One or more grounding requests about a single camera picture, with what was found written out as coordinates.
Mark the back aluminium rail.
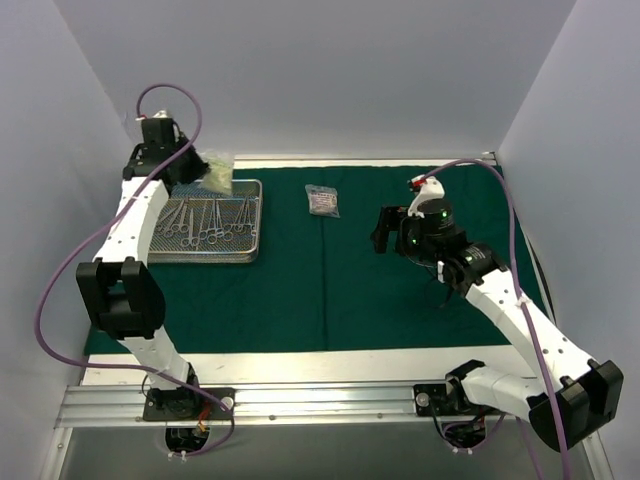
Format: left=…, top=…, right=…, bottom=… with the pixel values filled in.
left=232, top=151, right=499, bottom=166

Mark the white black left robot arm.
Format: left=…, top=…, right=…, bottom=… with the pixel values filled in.
left=76, top=144, right=208, bottom=419

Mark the aluminium frame rail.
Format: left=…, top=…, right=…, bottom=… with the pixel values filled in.
left=54, top=374, right=596, bottom=429

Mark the steel mesh instrument tray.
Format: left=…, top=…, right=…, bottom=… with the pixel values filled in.
left=148, top=179, right=263, bottom=264

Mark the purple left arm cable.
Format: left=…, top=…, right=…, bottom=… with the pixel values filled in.
left=34, top=83, right=236, bottom=454

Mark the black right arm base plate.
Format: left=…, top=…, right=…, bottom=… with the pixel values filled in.
left=412, top=382, right=498, bottom=417

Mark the steel forceps clamp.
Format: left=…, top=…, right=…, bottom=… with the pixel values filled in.
left=180, top=198, right=211, bottom=251

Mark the purple packet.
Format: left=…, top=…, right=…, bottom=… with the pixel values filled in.
left=305, top=184, right=340, bottom=218

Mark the steel haemostat clamp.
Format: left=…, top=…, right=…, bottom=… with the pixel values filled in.
left=221, top=196, right=257, bottom=238

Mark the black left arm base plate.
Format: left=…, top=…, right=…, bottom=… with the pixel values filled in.
left=142, top=387, right=236, bottom=422

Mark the green packet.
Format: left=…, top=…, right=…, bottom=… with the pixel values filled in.
left=201, top=150, right=235, bottom=196

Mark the steel needle holder clamp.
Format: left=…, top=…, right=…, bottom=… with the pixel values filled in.
left=199, top=199, right=225, bottom=245

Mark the green surgical drape cloth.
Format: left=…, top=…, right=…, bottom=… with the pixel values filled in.
left=82, top=164, right=556, bottom=356

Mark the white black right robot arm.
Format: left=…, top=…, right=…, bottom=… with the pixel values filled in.
left=371, top=199, right=624, bottom=450

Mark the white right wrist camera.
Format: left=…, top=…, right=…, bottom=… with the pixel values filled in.
left=407, top=174, right=445, bottom=218

